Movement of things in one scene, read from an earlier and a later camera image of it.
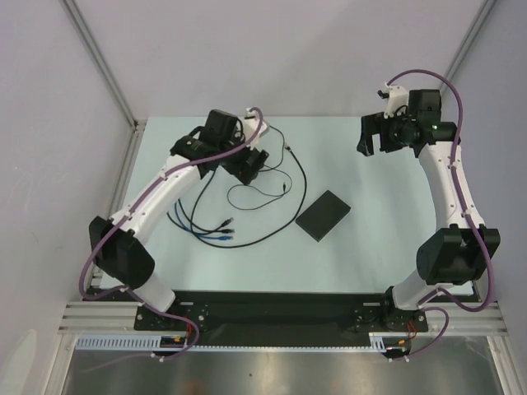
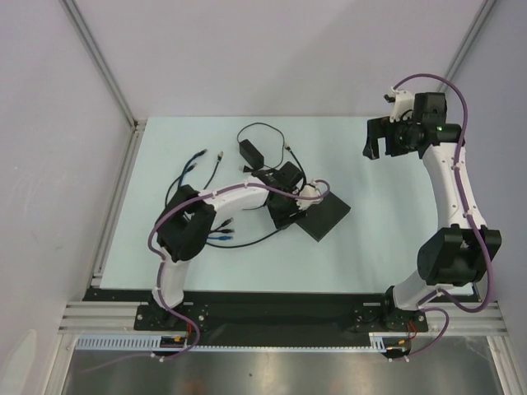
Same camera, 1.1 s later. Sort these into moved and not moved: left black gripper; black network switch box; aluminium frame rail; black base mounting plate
Moved: left black gripper
Not moved: aluminium frame rail; black network switch box; black base mounting plate
